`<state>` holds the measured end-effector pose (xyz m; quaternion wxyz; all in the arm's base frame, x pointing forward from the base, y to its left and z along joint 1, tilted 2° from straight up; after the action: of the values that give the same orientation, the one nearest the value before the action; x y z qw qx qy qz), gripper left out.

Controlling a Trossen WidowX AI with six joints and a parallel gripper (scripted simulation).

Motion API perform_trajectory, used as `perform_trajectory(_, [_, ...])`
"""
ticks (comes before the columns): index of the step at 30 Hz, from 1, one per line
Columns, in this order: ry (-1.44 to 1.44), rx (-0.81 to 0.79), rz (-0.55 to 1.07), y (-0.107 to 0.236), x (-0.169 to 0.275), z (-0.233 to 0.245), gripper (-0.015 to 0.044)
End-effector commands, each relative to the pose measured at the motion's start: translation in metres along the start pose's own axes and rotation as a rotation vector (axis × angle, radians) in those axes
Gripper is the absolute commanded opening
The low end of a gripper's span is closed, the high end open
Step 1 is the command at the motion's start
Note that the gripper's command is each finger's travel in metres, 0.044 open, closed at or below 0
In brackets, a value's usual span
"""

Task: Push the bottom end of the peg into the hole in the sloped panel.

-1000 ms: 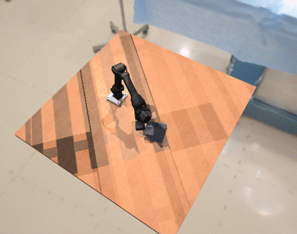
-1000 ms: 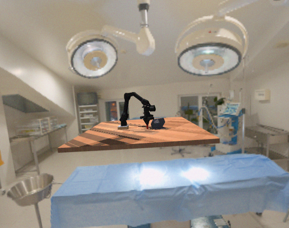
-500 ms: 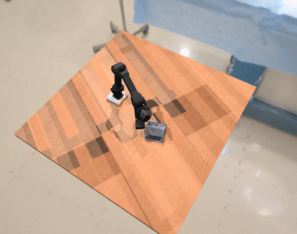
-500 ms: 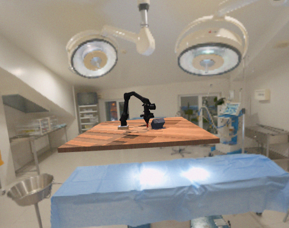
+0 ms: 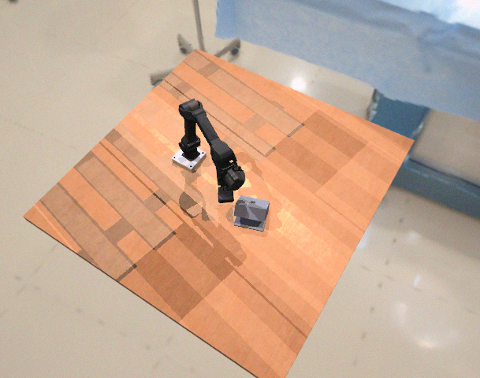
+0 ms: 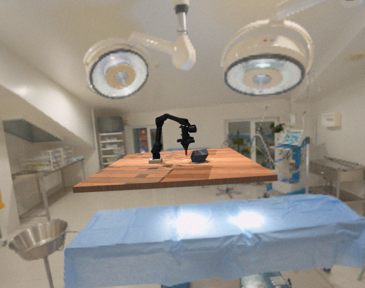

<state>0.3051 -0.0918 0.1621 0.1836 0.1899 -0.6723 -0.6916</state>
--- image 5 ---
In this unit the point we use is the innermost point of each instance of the grey sloped panel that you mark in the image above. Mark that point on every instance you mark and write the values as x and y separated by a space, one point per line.
251 213

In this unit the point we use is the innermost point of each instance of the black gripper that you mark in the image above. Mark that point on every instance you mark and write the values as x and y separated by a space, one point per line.
224 193

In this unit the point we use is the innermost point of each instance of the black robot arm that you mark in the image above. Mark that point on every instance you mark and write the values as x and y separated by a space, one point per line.
193 113

